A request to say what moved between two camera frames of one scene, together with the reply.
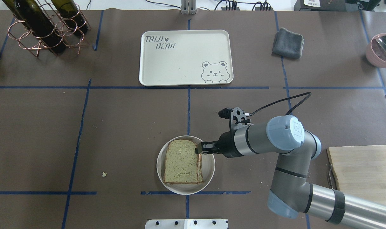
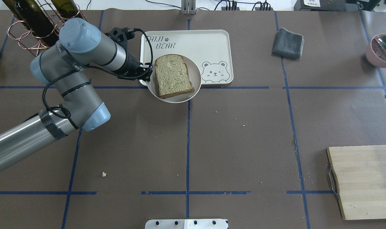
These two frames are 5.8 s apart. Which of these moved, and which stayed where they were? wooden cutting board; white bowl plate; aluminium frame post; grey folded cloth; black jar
Moved: white bowl plate
Stayed: aluminium frame post; wooden cutting board; black jar; grey folded cloth
